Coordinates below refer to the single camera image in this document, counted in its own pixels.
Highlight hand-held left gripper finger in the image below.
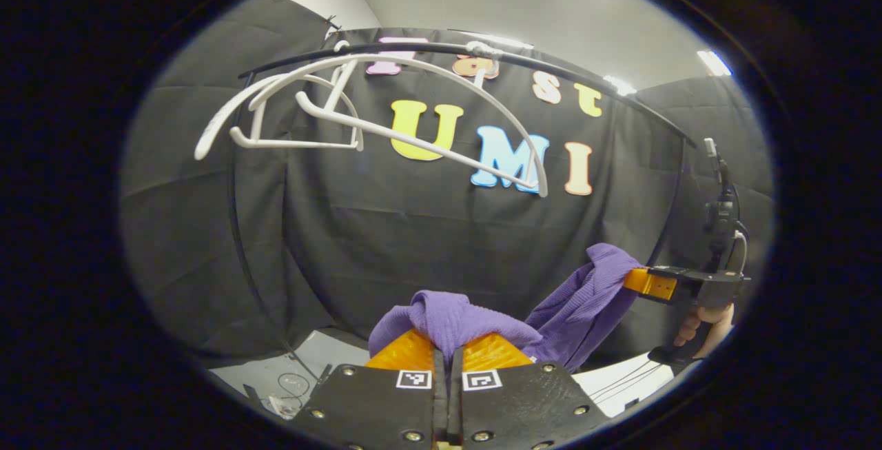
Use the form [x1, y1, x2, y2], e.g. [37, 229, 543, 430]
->
[289, 328, 449, 450]
[448, 331, 614, 450]

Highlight purple knit cardigan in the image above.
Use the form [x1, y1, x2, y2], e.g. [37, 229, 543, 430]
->
[367, 243, 645, 374]

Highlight large white clothes hanger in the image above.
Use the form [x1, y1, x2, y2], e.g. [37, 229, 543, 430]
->
[248, 40, 550, 199]

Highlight small white clothes hanger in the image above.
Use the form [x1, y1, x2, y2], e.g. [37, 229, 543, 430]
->
[194, 40, 365, 161]

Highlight black clothes rack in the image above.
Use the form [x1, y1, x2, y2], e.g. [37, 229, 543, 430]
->
[227, 40, 698, 368]

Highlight black backdrop cloth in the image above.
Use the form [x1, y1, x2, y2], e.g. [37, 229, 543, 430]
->
[117, 0, 776, 368]

